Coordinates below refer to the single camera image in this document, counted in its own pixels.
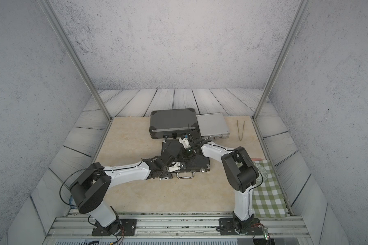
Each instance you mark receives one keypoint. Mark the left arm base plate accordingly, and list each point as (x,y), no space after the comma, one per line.
(125,227)

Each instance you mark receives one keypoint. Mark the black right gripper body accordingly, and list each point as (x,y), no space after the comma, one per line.
(189,152)

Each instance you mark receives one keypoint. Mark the black poker case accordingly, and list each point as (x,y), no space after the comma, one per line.
(187,161)
(172,123)

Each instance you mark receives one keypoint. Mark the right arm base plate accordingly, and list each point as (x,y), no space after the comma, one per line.
(234,226)

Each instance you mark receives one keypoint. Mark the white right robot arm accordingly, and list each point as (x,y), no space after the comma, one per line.
(240,171)

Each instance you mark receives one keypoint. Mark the wooden tongs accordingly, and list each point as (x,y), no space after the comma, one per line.
(240,129)

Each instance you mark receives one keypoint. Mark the small silver poker case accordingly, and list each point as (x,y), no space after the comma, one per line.
(213,126)

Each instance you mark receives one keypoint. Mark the blue patterned bowl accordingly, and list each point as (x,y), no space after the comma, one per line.
(72,203)

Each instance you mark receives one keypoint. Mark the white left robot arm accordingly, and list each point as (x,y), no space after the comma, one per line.
(90,188)

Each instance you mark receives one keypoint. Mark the green checkered cloth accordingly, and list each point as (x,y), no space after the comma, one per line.
(267,199)

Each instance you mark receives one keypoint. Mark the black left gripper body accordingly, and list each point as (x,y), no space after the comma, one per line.
(166,174)

